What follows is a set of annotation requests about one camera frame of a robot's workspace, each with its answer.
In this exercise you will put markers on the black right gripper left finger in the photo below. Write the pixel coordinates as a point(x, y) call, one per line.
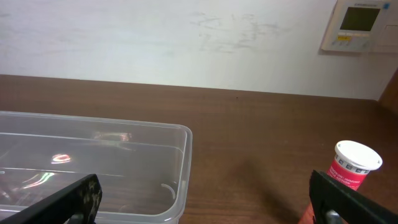
point(76, 203)

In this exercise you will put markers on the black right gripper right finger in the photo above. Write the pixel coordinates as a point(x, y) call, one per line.
point(333, 202)

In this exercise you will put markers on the orange Redoxon tablet tube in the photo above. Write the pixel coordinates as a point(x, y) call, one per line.
point(351, 165)

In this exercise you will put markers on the clear plastic container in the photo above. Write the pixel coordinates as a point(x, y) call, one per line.
point(143, 167)

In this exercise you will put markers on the white wall control panel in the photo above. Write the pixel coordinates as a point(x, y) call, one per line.
point(358, 26)

